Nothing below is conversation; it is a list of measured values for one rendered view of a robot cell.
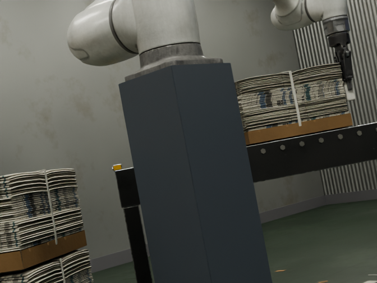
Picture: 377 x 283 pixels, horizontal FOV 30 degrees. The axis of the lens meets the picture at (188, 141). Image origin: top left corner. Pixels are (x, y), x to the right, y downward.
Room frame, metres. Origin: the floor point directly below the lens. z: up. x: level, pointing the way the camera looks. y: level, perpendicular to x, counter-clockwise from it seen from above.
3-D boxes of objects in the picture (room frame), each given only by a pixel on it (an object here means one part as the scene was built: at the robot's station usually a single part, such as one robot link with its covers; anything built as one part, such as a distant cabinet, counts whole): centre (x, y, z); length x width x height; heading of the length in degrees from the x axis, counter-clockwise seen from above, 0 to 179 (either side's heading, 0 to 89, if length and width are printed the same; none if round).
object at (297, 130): (2.57, -0.37, 0.83); 0.28 x 0.06 x 0.04; 9
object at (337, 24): (2.49, -0.59, 1.16); 0.09 x 0.09 x 0.06
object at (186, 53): (1.73, -0.01, 1.03); 0.22 x 0.18 x 0.06; 133
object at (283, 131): (2.55, -0.26, 0.83); 0.29 x 0.16 x 0.04; 9
